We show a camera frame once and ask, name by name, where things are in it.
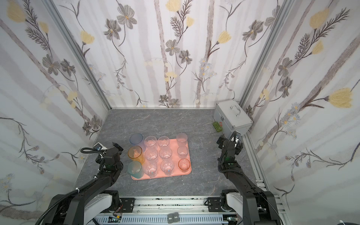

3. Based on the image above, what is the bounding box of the silver aluminium case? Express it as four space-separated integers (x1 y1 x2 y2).
213 100 253 139

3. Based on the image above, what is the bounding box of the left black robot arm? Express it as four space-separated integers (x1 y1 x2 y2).
35 142 123 225

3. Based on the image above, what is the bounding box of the clear faceted glass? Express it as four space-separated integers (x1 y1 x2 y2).
144 136 157 150
157 136 170 148
145 148 158 162
159 147 173 160

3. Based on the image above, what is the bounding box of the amber translucent cup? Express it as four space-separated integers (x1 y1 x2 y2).
127 146 145 165

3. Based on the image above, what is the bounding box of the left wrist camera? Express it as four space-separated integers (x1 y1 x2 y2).
93 142 108 152

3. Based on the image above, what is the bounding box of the green small box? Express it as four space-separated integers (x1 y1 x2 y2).
212 121 223 132

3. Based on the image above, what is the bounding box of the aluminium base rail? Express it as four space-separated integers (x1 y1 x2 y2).
92 195 287 218

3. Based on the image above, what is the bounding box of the teal textured cup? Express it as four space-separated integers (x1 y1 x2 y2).
127 161 143 179

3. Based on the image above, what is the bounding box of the pink rectangular tray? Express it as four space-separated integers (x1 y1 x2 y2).
131 139 192 181

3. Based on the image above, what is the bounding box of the white cable duct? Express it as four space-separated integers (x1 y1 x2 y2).
95 215 228 225

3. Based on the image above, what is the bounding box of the blue translucent cup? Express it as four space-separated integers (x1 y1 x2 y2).
129 133 145 150

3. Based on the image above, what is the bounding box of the pink translucent cup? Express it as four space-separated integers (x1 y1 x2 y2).
178 158 191 173

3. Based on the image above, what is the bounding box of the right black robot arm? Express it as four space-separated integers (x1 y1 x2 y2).
217 131 284 225

